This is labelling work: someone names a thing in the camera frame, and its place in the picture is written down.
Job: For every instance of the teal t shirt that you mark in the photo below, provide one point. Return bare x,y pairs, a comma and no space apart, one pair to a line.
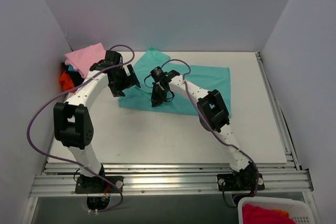
208,78

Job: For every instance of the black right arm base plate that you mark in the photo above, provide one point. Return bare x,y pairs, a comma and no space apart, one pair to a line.
236,181

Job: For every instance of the pink folded t shirt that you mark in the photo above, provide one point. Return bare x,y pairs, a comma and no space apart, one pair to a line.
81,60

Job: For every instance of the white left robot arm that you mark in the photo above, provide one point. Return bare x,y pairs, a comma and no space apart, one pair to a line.
72,122

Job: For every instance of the orange folded t shirt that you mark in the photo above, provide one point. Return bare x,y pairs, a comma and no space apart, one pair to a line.
66,81

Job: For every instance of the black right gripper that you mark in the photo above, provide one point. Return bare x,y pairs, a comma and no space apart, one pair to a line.
159,92

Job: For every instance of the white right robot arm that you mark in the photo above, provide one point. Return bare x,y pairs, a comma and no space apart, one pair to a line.
213,115

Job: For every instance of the magenta t shirt in basket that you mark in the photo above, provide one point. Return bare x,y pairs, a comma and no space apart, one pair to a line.
257,215

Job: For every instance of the black folded patterned t shirt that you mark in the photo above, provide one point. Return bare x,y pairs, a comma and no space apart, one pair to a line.
75,76

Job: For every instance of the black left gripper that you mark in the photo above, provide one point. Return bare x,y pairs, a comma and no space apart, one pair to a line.
125,82

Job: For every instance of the orange garment in basket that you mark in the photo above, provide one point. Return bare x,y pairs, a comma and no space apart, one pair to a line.
281,212

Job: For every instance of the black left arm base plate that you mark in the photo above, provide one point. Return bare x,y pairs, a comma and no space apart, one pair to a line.
95,185

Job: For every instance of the white plastic laundry basket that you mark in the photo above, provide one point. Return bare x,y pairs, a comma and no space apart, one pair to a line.
298,211

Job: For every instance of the aluminium table frame rails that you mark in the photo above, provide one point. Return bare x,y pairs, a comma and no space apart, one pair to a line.
169,161

